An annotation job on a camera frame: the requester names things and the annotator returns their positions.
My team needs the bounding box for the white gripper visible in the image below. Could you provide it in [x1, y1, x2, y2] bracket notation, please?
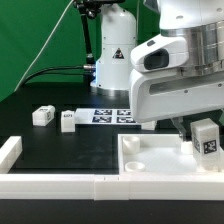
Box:
[129, 35, 224, 141]

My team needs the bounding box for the white square tabletop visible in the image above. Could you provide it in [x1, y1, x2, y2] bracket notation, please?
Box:
[118, 134, 224, 175]

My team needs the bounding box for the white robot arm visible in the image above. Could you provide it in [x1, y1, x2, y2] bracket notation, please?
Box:
[91, 0, 224, 126]

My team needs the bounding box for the white marker tag sheet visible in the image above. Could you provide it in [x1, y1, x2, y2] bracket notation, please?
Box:
[75, 108, 135, 125]

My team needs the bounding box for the white U-shaped fence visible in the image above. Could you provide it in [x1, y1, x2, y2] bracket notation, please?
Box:
[0, 136, 224, 200]

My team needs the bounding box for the black cable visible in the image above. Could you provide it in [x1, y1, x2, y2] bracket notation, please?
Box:
[23, 64, 98, 86]

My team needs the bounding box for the black camera stand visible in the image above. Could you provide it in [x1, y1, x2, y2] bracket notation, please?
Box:
[72, 0, 125, 64]

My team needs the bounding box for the white cable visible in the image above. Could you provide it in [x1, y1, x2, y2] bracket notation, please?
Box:
[14, 0, 75, 92]

